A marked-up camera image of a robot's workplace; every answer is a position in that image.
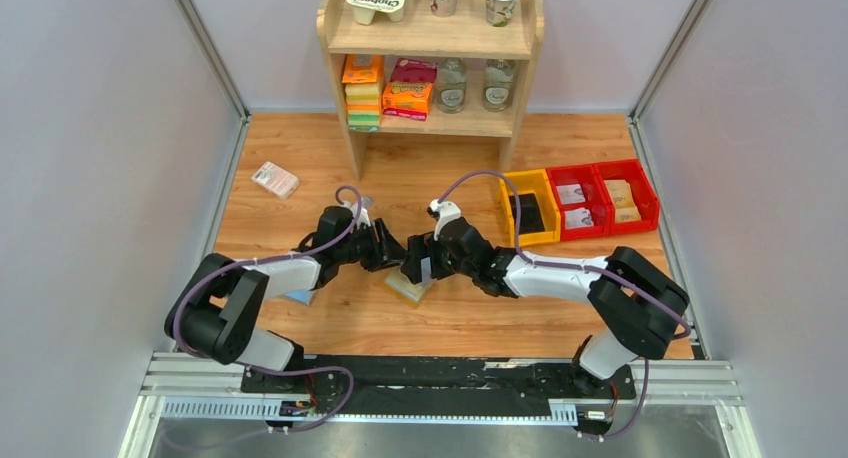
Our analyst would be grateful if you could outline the right glass bottle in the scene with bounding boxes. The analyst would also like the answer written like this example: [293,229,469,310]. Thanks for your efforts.
[482,59,516,112]

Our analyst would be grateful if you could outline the pink white card pack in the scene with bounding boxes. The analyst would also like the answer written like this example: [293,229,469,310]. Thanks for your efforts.
[251,161,300,200]

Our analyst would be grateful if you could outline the white cards in bin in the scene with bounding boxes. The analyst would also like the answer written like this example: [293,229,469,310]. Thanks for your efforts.
[556,184,595,229]

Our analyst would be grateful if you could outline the aluminium rail frame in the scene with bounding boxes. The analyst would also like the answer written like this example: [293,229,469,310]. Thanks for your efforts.
[119,352,761,457]

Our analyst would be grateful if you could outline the yellow plastic bin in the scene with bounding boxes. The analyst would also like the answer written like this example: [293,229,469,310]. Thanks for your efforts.
[498,168,561,247]

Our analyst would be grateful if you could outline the right red plastic bin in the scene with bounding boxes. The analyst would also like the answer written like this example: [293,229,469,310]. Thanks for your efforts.
[594,159,660,235]

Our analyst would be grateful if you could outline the black item in bin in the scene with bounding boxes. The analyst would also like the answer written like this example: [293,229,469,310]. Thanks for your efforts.
[509,193,546,235]

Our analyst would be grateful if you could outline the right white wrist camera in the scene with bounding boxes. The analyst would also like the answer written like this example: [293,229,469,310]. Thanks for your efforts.
[428,199,462,241]

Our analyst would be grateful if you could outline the wooden shelf unit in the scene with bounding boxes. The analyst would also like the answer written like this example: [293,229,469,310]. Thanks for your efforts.
[316,0,545,178]

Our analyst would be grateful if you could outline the blue small box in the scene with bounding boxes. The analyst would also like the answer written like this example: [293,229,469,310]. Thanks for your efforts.
[281,290,315,306]

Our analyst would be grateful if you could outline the stack of coloured sponges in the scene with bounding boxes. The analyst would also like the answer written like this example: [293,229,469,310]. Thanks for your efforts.
[342,54,384,132]

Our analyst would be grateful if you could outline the orange pink snack box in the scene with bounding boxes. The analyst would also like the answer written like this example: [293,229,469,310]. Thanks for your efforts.
[381,58,437,122]

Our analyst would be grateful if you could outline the glass bottle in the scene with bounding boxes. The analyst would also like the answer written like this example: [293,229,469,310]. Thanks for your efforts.
[435,58,467,113]
[482,59,516,112]

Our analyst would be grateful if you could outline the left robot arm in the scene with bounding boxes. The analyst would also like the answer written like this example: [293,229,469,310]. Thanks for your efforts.
[164,203,406,373]

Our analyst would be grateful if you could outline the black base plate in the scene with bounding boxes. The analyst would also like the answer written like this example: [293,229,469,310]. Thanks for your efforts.
[241,355,637,417]

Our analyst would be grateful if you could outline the left glass bottle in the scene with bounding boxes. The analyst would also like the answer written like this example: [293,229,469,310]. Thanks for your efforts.
[435,58,467,113]

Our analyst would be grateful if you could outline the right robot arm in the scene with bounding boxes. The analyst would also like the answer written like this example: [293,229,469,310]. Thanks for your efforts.
[401,218,691,381]

